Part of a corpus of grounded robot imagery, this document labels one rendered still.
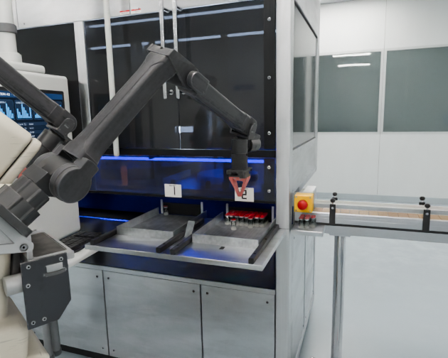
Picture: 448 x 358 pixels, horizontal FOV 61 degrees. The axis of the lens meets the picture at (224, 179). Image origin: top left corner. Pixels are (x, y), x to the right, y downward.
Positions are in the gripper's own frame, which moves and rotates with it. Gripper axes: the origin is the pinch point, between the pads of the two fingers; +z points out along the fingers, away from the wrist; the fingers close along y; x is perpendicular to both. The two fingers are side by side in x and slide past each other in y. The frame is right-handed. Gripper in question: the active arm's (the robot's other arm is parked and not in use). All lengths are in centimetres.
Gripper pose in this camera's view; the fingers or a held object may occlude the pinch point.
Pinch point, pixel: (240, 194)
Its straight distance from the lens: 134.1
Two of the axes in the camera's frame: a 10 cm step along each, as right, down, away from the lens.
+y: 3.4, -1.7, 9.2
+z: 0.1, 9.8, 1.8
